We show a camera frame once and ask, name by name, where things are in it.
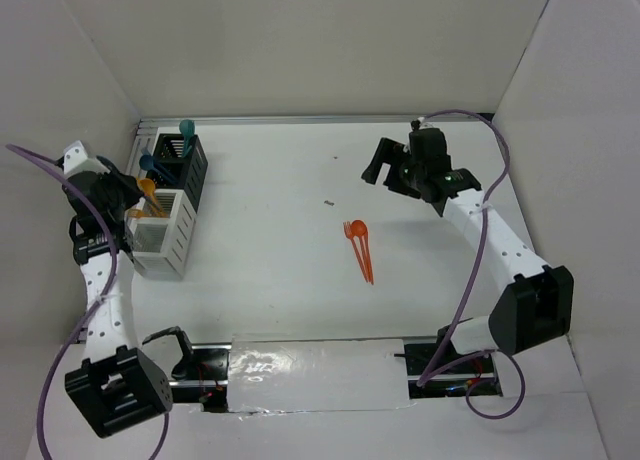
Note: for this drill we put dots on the yellow spoon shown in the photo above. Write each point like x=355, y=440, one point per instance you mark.
x=148, y=188

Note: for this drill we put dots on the teal spoon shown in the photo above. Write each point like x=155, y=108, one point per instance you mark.
x=187, y=130

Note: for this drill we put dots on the yellow fork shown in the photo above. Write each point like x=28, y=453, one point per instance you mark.
x=137, y=213

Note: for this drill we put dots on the white taped paper sheet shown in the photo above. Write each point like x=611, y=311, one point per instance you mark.
x=317, y=376

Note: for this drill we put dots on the blue fork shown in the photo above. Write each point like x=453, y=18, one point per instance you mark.
x=163, y=174

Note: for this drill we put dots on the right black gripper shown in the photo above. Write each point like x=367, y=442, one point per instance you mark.
x=389, y=151

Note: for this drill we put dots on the aluminium frame rail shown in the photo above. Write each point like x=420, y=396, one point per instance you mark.
x=171, y=122

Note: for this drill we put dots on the black utensil caddy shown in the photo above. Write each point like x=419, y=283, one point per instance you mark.
x=190, y=171

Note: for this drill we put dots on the blue spoon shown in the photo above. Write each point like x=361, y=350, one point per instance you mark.
x=146, y=161

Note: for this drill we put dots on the white utensil caddy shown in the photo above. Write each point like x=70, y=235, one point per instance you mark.
x=160, y=245

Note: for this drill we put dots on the orange spoon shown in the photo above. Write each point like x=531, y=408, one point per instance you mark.
x=358, y=228

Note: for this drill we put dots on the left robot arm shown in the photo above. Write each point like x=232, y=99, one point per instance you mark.
x=119, y=230

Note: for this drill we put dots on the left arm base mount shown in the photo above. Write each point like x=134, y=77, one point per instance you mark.
x=204, y=384

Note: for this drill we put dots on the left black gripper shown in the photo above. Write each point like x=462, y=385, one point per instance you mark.
x=134, y=194

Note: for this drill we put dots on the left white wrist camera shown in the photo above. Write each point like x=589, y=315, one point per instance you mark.
x=77, y=158

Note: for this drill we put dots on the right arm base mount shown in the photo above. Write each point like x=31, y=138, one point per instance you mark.
x=454, y=382

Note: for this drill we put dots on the orange fork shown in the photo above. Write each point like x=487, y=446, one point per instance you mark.
x=355, y=245

